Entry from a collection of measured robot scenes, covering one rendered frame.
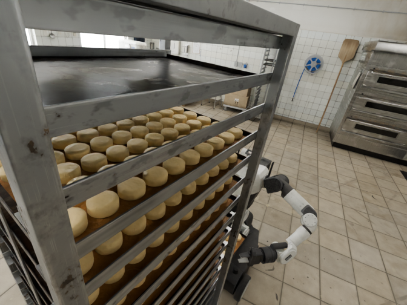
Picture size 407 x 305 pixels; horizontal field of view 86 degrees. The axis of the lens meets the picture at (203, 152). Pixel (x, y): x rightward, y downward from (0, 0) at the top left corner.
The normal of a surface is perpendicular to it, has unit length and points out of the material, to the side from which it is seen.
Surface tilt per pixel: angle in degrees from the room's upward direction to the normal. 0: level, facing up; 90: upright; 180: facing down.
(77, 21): 90
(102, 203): 0
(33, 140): 90
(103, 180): 90
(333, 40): 90
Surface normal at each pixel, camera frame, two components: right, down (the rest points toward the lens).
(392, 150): -0.42, 0.39
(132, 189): 0.12, -0.87
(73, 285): 0.80, 0.37
